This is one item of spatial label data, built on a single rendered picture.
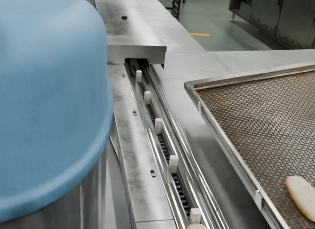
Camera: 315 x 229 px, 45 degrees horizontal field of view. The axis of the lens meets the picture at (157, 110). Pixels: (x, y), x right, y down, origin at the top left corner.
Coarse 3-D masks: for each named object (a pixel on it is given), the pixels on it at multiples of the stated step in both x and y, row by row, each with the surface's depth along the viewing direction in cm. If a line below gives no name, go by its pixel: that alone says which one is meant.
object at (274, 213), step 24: (264, 72) 92; (288, 72) 94; (216, 96) 86; (312, 96) 82; (240, 120) 76; (264, 144) 68; (288, 144) 67; (312, 144) 67; (240, 168) 62; (264, 168) 62; (288, 168) 61; (312, 168) 61; (264, 192) 57; (288, 192) 57
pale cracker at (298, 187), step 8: (296, 176) 58; (288, 184) 57; (296, 184) 57; (304, 184) 56; (296, 192) 55; (304, 192) 55; (312, 192) 55; (296, 200) 54; (304, 200) 53; (312, 200) 53; (304, 208) 52; (312, 208) 52; (312, 216) 51
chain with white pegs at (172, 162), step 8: (136, 72) 104; (136, 80) 104; (144, 96) 92; (152, 112) 89; (152, 120) 86; (160, 120) 79; (160, 128) 80; (160, 136) 79; (160, 144) 77; (168, 152) 74; (168, 160) 71; (176, 160) 67; (176, 168) 68; (176, 176) 67; (176, 184) 66; (184, 192) 63; (184, 200) 62; (184, 208) 60; (192, 208) 55; (192, 216) 55; (200, 216) 55
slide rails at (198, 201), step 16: (128, 64) 114; (144, 80) 103; (144, 112) 86; (160, 112) 87; (176, 144) 75; (160, 160) 69; (192, 176) 66; (176, 192) 62; (192, 192) 62; (176, 208) 58; (208, 208) 59; (208, 224) 56
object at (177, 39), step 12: (144, 0) 223; (156, 0) 226; (144, 12) 195; (156, 12) 197; (168, 12) 200; (156, 24) 174; (168, 24) 176; (180, 24) 178; (168, 36) 158; (180, 36) 160; (168, 48) 143; (180, 48) 144; (192, 48) 145
